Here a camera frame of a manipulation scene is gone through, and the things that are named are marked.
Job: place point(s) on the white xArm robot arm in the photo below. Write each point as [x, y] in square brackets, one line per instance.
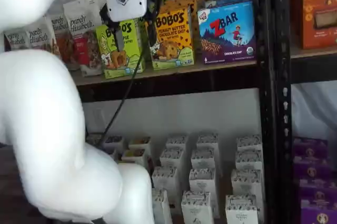
[39, 129]

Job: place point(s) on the wooden shelf board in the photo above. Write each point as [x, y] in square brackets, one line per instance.
[310, 51]
[184, 69]

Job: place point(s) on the yellow label granola box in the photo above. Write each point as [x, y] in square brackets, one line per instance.
[134, 156]
[140, 143]

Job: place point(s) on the blue label granola box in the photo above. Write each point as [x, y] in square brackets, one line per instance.
[113, 142]

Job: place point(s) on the white patterned pantry box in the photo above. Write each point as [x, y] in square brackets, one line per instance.
[247, 184]
[248, 160]
[204, 159]
[177, 143]
[161, 208]
[208, 142]
[166, 180]
[172, 159]
[197, 208]
[202, 181]
[241, 210]
[248, 143]

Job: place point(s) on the large orange snack box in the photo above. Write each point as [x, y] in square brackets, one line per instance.
[319, 10]

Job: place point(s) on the purple snack box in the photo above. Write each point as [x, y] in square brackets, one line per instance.
[318, 191]
[312, 167]
[310, 146]
[319, 214]

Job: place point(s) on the red label granola bag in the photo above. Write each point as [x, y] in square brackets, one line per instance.
[84, 42]

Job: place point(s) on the white granola bag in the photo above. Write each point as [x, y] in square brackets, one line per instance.
[61, 39]

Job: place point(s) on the orange label granola bag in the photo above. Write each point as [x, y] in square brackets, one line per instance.
[38, 38]

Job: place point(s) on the green cereal carton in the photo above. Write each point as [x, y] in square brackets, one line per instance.
[93, 139]

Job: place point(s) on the black metal shelving rack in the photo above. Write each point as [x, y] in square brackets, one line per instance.
[283, 129]
[263, 102]

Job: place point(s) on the white cartons group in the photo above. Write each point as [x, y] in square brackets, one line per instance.
[225, 181]

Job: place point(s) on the white wrinkled sheet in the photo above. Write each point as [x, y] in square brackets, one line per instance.
[313, 110]

